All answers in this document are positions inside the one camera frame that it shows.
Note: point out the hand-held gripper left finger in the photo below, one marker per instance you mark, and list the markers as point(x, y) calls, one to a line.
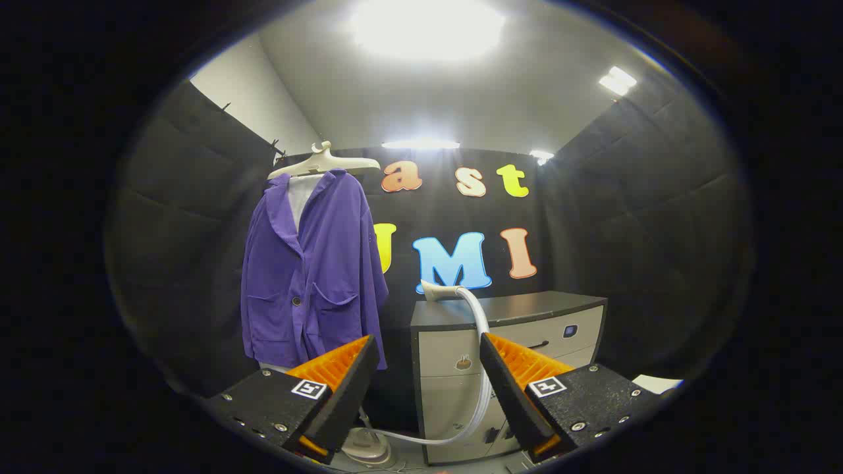
point(352, 382)

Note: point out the grey cabinet with dark top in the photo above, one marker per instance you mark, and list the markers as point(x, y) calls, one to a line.
point(454, 349)

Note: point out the white paper sheet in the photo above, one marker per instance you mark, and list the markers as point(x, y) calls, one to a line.
point(655, 383)

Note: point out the garment steamer base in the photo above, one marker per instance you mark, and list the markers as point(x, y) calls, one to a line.
point(365, 451)

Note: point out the white clothes hanger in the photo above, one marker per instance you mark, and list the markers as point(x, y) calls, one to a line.
point(329, 161)

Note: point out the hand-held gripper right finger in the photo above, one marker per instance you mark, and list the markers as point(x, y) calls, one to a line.
point(504, 382)

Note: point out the white inner garment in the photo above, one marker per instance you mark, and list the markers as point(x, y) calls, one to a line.
point(301, 197)

